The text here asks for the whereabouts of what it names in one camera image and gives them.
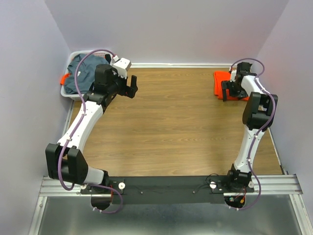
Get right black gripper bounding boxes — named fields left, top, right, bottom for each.
left=221, top=80, right=247, bottom=101

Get orange t shirt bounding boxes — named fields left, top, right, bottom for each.
left=213, top=71, right=249, bottom=101

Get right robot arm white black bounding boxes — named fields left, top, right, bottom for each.
left=221, top=59, right=278, bottom=192

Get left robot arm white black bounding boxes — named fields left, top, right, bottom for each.
left=45, top=58, right=138, bottom=193

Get black garment in basket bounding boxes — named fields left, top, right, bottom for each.
left=104, top=54, right=112, bottom=65

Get grey blue t shirt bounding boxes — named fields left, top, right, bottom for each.
left=63, top=53, right=109, bottom=95

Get white plastic laundry basket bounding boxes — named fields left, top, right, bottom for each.
left=60, top=49, right=116, bottom=101

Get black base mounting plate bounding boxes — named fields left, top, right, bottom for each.
left=81, top=174, right=254, bottom=210

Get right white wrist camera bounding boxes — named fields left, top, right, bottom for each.
left=229, top=70, right=237, bottom=82

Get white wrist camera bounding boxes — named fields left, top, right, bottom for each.
left=112, top=58, right=132, bottom=79
left=229, top=70, right=237, bottom=82

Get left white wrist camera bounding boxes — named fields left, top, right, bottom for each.
left=112, top=58, right=132, bottom=79

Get aluminium frame rail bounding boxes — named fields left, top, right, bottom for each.
left=39, top=175, right=303, bottom=197

